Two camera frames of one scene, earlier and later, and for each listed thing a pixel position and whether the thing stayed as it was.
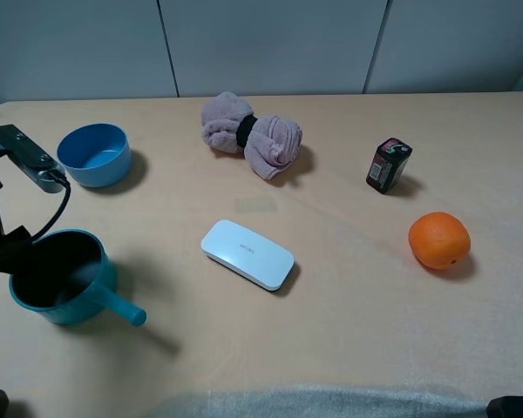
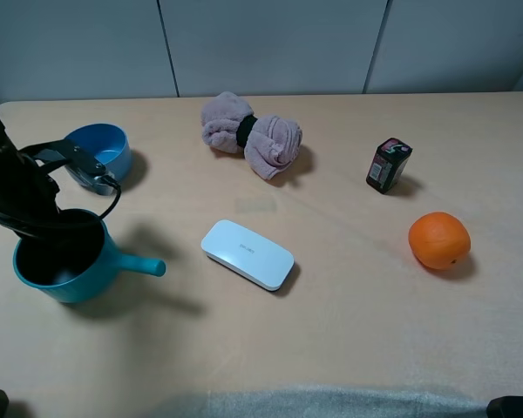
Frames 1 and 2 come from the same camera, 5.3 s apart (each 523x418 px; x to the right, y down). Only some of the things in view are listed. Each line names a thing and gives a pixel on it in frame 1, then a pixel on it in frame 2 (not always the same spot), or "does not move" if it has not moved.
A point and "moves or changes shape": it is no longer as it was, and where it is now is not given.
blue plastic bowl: x=96 y=155 does not move
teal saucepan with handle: x=66 y=278 moves or changes shape
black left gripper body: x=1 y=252 to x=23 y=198
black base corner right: x=513 y=407 does not move
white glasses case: x=247 y=254 does not move
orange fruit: x=438 y=240 does not move
